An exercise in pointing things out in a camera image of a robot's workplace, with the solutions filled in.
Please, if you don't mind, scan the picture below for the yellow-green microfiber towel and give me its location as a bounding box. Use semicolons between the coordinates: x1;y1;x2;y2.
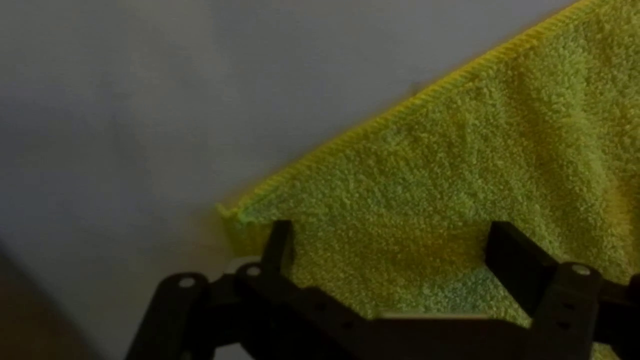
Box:
218;0;640;360

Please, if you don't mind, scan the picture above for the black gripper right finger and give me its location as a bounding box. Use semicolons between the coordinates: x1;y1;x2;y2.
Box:
486;223;599;320

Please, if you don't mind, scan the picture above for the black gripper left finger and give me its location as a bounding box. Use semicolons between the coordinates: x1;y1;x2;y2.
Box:
234;221;293;282

